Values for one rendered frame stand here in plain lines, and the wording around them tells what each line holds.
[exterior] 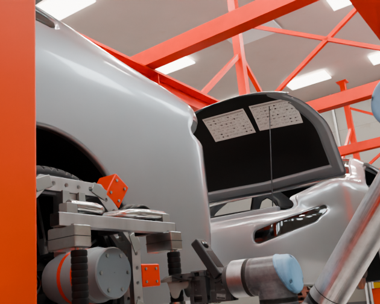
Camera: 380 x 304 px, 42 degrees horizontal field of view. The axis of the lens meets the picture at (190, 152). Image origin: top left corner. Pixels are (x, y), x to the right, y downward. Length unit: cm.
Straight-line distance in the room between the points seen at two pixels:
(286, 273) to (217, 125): 364
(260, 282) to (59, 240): 46
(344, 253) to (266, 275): 19
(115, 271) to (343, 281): 55
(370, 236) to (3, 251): 79
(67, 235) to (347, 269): 64
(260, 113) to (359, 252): 340
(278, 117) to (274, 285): 343
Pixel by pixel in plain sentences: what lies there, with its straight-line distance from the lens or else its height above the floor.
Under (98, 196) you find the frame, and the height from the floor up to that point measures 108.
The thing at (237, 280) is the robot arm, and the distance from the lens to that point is 121.
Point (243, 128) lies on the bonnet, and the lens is 467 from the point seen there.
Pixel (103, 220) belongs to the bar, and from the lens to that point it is 121.
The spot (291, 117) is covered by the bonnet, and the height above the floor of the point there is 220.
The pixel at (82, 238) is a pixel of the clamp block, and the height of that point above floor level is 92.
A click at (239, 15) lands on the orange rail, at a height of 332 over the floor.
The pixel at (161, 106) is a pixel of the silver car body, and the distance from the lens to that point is 205.
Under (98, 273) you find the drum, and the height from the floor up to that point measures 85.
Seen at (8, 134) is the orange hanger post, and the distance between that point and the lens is 81.
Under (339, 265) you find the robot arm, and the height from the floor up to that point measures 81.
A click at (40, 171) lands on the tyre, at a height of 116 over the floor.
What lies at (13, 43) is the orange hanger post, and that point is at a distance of 88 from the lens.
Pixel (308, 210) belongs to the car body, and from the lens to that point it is 376.
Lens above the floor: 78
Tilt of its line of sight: 16 degrees up
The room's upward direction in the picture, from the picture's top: 5 degrees counter-clockwise
